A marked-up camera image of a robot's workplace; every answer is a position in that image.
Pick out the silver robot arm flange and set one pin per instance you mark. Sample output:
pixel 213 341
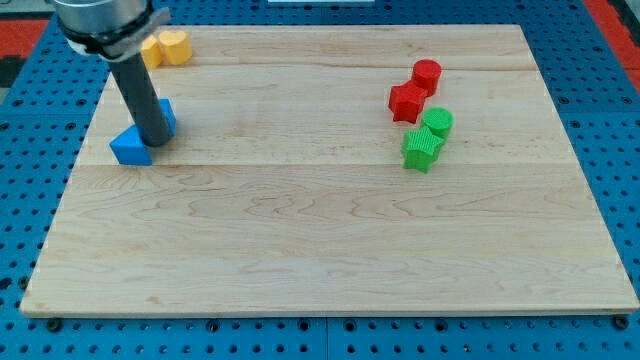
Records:
pixel 111 29

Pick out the blue triangle block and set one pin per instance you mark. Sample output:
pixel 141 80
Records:
pixel 129 149

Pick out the green star block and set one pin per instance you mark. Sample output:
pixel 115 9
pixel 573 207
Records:
pixel 420 149

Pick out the red star block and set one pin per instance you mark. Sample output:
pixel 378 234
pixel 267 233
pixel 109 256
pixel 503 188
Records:
pixel 406 101

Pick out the green cylinder block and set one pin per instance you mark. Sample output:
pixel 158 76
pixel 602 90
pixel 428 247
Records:
pixel 439 121

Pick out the red cylinder block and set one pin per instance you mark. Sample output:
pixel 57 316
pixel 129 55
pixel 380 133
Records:
pixel 425 75

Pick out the blue cube block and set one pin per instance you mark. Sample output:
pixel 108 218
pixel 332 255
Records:
pixel 169 115

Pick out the dark grey pointer rod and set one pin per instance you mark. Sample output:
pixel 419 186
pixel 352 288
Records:
pixel 140 97

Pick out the yellow heart block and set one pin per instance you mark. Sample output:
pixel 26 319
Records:
pixel 177 47

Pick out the yellow pentagon block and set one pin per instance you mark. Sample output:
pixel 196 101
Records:
pixel 151 52

